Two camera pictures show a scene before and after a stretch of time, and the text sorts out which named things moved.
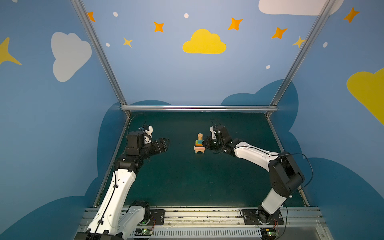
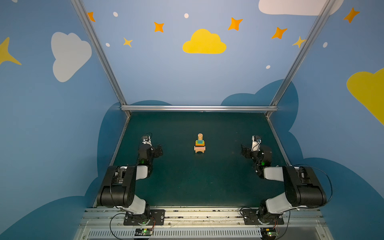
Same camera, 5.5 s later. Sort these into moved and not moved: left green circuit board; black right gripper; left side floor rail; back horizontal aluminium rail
Moved: black right gripper
Not moved: back horizontal aluminium rail; left side floor rail; left green circuit board
